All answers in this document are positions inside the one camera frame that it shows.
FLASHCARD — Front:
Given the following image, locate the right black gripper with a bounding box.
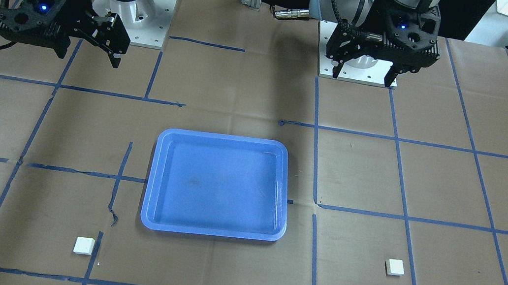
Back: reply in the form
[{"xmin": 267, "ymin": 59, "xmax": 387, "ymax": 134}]
[{"xmin": 0, "ymin": 0, "xmax": 131, "ymax": 69}]

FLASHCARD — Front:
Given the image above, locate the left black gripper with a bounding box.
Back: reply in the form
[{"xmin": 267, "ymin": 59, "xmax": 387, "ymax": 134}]
[{"xmin": 326, "ymin": 0, "xmax": 441, "ymax": 87}]

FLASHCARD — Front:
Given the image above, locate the white block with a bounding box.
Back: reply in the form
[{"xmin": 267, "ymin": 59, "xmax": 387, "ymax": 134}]
[
  {"xmin": 72, "ymin": 236, "xmax": 95, "ymax": 255},
  {"xmin": 384, "ymin": 258, "xmax": 405, "ymax": 277}
]

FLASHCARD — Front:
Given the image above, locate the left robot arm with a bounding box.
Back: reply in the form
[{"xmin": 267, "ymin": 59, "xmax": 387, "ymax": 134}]
[{"xmin": 308, "ymin": 0, "xmax": 441, "ymax": 88}]

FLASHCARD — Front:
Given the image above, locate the blue plastic tray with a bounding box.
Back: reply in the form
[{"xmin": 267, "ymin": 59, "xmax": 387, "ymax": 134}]
[{"xmin": 140, "ymin": 128, "xmax": 289, "ymax": 242}]

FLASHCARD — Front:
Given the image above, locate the silver metal connector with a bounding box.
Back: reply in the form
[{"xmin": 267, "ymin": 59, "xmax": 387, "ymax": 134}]
[{"xmin": 272, "ymin": 8, "xmax": 310, "ymax": 20}]

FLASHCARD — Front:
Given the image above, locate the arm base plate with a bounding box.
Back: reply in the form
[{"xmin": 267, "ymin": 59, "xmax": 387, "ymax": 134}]
[
  {"xmin": 92, "ymin": 0, "xmax": 179, "ymax": 50},
  {"xmin": 318, "ymin": 21, "xmax": 392, "ymax": 88}
]

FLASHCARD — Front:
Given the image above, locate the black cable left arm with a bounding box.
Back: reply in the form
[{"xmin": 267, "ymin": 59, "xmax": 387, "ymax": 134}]
[{"xmin": 325, "ymin": 0, "xmax": 354, "ymax": 32}]

